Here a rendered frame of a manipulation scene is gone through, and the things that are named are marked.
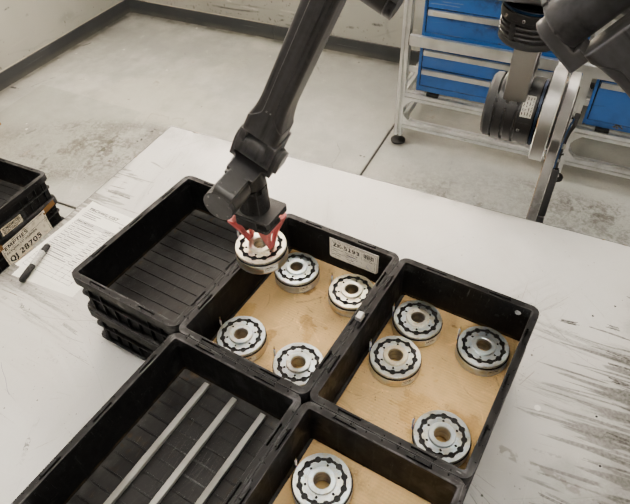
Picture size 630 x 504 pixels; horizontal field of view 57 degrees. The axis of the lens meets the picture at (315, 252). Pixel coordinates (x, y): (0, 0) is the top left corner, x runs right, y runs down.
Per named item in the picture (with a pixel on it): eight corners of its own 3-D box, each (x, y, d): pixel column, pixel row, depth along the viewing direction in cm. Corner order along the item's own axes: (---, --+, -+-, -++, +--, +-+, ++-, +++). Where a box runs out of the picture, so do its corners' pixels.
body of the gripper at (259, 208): (269, 233, 104) (264, 202, 98) (223, 215, 107) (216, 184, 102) (288, 211, 107) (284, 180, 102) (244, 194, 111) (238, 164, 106)
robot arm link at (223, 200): (291, 148, 94) (248, 118, 94) (256, 191, 87) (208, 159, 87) (271, 190, 104) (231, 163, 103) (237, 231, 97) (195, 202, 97)
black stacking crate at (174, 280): (195, 209, 156) (188, 176, 148) (288, 247, 144) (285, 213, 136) (85, 309, 132) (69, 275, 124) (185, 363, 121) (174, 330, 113)
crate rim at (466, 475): (401, 263, 126) (402, 255, 125) (539, 316, 115) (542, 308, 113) (306, 404, 102) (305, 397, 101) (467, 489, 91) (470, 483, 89)
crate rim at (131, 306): (189, 181, 149) (187, 173, 147) (286, 218, 138) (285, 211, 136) (71, 281, 125) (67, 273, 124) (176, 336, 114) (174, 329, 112)
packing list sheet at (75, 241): (87, 200, 177) (87, 199, 177) (148, 220, 170) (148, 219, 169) (5, 272, 156) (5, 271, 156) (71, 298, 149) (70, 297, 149)
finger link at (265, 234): (271, 263, 110) (265, 228, 103) (241, 250, 112) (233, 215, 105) (290, 240, 113) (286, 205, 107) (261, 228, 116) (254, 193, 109)
